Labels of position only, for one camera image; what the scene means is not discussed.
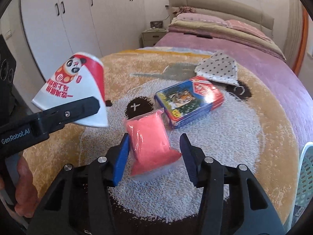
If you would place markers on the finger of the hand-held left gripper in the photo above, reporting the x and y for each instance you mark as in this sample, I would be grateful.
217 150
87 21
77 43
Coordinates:
73 110

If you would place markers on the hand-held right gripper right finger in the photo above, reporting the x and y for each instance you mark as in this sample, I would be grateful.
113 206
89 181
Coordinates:
189 159

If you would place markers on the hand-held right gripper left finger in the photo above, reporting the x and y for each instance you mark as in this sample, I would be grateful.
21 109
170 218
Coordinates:
121 161

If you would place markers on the red white panda paper cup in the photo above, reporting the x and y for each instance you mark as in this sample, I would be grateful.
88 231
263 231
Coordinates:
73 78

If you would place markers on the pink packet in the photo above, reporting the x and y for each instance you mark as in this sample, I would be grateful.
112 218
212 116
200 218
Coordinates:
149 137

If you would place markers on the light green plastic basket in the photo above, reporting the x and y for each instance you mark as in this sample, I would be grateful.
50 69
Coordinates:
305 173

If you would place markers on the person's left hand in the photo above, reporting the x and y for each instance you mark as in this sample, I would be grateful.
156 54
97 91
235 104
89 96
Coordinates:
27 188

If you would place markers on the blue red tiger print box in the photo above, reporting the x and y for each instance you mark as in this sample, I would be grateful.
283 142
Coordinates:
185 100

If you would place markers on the white wardrobe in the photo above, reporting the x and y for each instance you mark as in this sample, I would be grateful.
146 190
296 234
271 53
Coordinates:
73 29

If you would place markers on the white dotted face mask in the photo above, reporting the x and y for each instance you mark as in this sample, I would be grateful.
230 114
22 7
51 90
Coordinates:
217 66

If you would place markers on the beige nightstand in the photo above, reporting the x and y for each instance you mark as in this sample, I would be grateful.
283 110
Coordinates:
152 38

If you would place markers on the dark box on nightstand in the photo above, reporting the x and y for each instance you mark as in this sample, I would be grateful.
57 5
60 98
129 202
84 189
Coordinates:
156 25

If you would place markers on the purple bedspread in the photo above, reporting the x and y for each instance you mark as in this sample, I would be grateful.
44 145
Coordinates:
281 78

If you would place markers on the folded beige quilt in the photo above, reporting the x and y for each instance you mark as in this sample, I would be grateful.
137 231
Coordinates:
220 33

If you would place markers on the pink pillow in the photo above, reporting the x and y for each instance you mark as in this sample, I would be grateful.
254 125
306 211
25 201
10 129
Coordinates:
247 29
200 19

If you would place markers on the brown floral cushion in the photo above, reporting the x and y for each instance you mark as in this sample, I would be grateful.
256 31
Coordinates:
183 10

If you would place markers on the beige upholstered bed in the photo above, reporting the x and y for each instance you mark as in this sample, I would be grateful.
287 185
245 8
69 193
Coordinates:
220 7

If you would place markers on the beige and orange curtain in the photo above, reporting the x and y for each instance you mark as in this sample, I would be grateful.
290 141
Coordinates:
298 34

